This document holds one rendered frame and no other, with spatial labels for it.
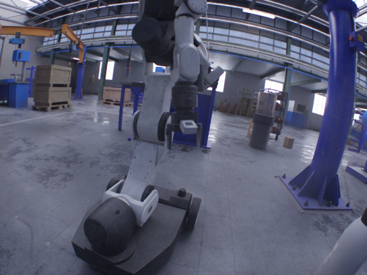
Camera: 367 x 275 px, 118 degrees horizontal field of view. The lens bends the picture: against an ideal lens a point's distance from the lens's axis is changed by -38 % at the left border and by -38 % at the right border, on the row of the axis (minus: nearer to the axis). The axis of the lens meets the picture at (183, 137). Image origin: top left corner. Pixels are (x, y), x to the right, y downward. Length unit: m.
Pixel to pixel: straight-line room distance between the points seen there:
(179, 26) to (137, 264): 0.86
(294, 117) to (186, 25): 13.84
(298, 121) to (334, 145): 12.68
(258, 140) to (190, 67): 2.98
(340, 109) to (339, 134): 0.24
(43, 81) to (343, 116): 6.24
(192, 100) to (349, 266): 0.98
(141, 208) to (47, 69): 5.30
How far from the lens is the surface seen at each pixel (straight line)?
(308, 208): 1.75
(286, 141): 4.39
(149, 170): 0.80
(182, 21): 0.65
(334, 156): 1.93
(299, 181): 2.09
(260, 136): 3.44
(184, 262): 0.95
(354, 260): 0.95
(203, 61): 1.13
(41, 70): 5.91
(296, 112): 14.46
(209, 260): 0.99
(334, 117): 1.89
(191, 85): 0.58
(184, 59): 0.57
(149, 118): 0.79
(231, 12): 10.45
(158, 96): 0.80
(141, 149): 0.84
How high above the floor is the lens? 0.76
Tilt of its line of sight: 14 degrees down
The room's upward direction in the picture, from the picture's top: 8 degrees clockwise
